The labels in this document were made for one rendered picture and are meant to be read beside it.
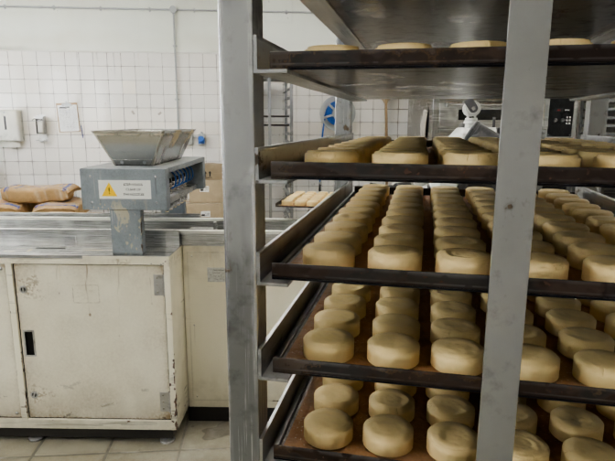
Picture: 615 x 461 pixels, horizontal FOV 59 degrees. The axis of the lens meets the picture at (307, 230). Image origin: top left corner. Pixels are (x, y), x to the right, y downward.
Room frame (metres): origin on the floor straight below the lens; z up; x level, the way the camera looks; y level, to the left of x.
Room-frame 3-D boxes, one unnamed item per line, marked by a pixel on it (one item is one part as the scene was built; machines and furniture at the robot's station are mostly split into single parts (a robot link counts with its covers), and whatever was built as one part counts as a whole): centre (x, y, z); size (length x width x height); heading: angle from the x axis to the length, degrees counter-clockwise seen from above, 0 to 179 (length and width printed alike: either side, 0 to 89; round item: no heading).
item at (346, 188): (0.77, -0.04, 1.23); 0.64 x 0.03 x 0.03; 168
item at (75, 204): (5.56, 2.54, 0.47); 0.72 x 0.42 x 0.17; 10
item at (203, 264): (2.40, 0.19, 0.45); 0.70 x 0.34 x 0.90; 89
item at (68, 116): (6.16, 2.67, 1.37); 0.27 x 0.02 x 0.40; 95
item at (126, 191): (2.41, 0.70, 1.01); 0.72 x 0.33 x 0.34; 179
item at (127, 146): (2.41, 0.70, 1.25); 0.56 x 0.29 x 0.14; 179
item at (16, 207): (5.54, 3.09, 0.47); 0.72 x 0.42 x 0.17; 5
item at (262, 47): (0.77, -0.04, 1.41); 0.64 x 0.03 x 0.03; 168
